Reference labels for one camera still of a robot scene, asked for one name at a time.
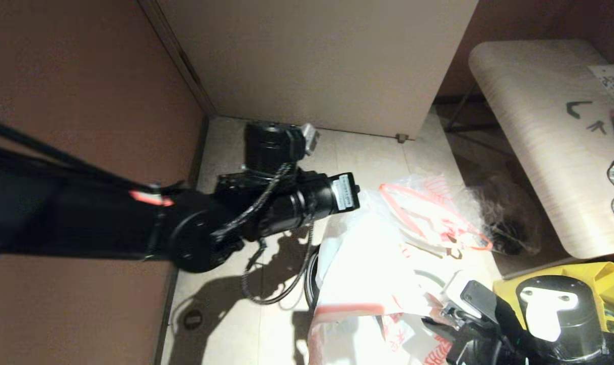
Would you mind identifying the brown door frame strip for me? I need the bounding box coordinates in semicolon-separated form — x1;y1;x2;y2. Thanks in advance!
138;0;218;119

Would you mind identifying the crumpled clear plastic bag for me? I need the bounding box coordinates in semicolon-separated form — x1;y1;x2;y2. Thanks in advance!
459;175;540;257

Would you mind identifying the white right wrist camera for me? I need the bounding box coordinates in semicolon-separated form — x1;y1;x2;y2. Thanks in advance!
441;271;579;343

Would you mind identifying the white plastic bag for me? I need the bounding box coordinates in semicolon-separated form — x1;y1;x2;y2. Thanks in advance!
307;203;472;365

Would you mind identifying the white door panel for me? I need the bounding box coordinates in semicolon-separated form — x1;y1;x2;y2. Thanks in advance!
155;0;479;140

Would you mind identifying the white red-drawstring used trash bag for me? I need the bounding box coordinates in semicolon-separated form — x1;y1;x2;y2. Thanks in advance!
365;173;492;259

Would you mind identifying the black round trash bin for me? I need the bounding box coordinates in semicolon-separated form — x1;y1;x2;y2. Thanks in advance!
304;245;321;311

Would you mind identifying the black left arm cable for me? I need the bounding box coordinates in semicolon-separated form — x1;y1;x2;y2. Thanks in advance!
0;116;315;306

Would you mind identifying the black metal table frame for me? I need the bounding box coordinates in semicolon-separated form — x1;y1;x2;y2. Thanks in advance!
444;84;500;153

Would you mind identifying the black L-shaped hex key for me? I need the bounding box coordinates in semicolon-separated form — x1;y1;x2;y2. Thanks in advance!
566;100;594;120

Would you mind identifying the yellow plastic bag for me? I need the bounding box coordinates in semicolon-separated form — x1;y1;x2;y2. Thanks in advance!
494;261;614;336

